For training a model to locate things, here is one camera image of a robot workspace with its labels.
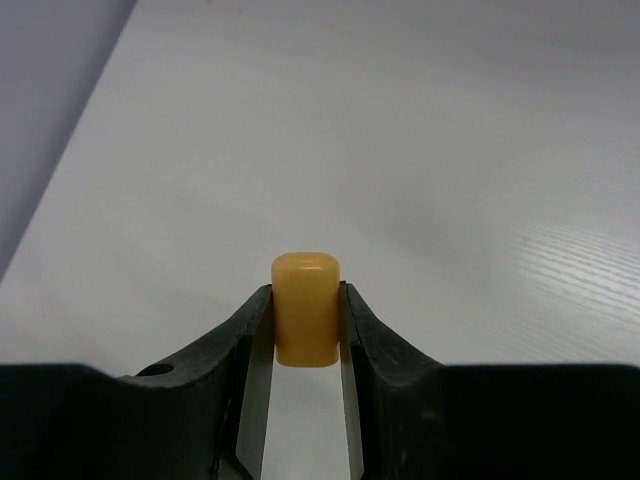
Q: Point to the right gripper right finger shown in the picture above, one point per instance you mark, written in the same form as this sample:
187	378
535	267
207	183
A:
393	404

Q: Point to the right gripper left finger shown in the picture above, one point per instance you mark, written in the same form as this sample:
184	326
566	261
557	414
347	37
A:
201	413

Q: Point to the orange marker cap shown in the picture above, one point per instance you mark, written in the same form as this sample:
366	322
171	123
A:
305	290

